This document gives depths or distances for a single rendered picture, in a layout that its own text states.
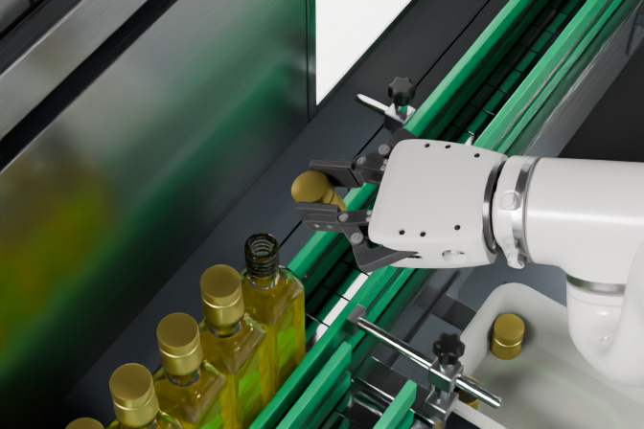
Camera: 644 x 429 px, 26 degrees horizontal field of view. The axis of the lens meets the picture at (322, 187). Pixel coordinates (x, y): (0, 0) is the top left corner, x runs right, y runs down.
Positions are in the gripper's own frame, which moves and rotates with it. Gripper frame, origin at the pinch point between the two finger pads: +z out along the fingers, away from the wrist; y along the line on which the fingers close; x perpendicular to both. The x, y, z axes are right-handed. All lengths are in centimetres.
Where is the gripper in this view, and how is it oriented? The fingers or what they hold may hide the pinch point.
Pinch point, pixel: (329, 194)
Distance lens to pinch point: 117.5
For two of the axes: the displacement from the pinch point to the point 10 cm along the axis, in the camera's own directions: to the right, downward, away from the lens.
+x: -3.4, -5.3, -7.8
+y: 2.8, -8.5, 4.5
